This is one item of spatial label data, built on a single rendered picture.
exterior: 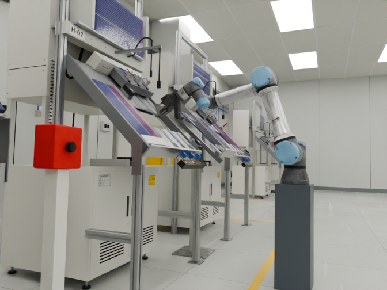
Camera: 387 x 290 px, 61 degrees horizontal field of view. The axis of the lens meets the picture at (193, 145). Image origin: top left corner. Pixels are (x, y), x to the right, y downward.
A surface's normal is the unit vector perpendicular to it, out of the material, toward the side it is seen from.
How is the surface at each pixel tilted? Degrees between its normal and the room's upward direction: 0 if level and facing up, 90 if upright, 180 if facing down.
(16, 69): 90
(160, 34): 90
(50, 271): 90
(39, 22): 90
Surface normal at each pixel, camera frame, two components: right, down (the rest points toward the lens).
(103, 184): 0.93, 0.00
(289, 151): -0.45, 0.07
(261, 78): -0.52, -0.18
